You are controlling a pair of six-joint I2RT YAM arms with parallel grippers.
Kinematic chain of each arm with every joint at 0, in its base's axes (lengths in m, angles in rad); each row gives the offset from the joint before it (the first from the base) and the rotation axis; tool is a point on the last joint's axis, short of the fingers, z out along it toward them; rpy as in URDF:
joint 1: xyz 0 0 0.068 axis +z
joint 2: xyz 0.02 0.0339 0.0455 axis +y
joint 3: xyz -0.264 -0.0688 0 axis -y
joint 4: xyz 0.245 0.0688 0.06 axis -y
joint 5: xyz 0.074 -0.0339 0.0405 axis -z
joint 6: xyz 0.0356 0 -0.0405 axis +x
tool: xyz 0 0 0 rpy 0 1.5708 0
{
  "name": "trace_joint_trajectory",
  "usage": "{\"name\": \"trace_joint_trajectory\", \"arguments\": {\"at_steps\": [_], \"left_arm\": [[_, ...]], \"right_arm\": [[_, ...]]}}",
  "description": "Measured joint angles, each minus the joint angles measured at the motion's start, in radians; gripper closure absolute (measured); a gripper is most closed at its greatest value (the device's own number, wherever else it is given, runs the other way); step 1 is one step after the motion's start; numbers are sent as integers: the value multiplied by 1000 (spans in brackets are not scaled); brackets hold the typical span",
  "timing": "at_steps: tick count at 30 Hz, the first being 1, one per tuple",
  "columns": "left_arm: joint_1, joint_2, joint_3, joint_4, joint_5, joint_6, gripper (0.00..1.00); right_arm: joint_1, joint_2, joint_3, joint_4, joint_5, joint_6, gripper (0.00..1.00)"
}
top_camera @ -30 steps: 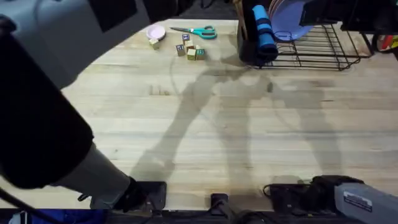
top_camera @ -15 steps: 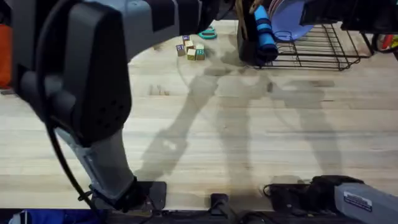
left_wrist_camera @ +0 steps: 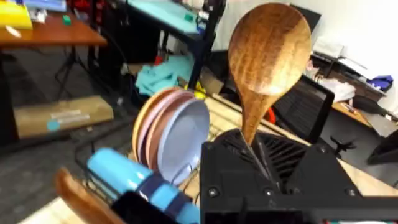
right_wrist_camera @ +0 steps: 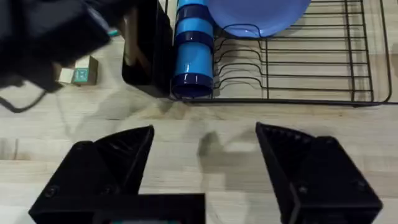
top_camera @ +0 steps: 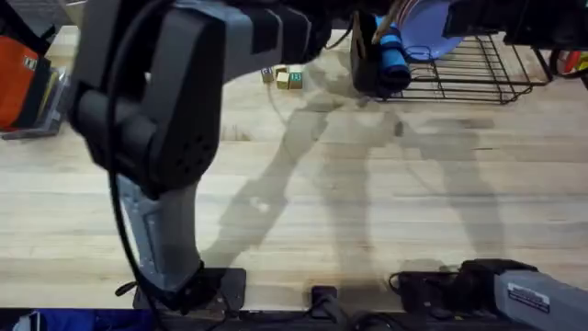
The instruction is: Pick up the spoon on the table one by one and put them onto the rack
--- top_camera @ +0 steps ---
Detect wooden spoon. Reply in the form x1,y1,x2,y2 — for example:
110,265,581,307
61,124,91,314
371,0,408,45

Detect purple plate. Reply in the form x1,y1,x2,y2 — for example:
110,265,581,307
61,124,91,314
398,0,466,62

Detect blue and black bottle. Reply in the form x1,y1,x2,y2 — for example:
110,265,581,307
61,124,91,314
374,16,413,92

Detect red and yellow toys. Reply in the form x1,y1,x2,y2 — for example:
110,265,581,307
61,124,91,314
549,48,588,79

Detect black cutlery holder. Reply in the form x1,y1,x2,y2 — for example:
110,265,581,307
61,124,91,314
350,11,383,97

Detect wooden toy blocks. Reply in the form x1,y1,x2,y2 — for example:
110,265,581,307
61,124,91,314
260,65,305,91

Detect orange box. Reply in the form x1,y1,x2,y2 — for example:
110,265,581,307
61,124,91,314
0,35,40,131

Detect blue cloth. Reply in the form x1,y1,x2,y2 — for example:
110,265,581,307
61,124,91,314
12,308,155,331

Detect black wire dish rack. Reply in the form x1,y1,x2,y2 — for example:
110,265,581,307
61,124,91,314
367,34,555,106

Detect black cable bundle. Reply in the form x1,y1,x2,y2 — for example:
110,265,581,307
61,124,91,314
388,269,463,321

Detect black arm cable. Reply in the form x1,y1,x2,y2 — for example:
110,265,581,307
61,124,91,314
105,0,163,331

